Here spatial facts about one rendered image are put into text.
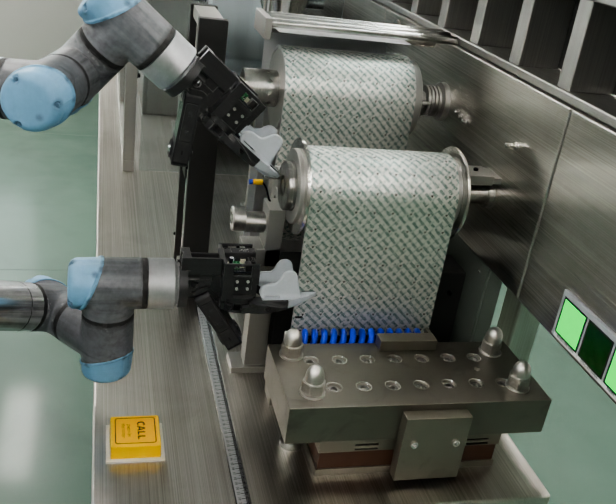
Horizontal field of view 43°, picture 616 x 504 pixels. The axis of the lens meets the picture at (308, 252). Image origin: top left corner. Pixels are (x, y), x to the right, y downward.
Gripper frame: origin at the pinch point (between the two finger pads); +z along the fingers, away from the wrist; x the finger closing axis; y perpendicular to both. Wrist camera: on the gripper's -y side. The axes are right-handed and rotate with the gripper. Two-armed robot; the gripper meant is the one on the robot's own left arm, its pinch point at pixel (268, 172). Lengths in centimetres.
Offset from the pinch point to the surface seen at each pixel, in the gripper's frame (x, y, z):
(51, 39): 548, -114, 13
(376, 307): -8.1, -3.1, 26.3
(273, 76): 21.2, 10.0, -3.3
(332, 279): -8.1, -4.4, 16.8
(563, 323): -30.5, 16.3, 33.4
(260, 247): -0.3, -9.6, 8.1
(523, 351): 5, 8, 67
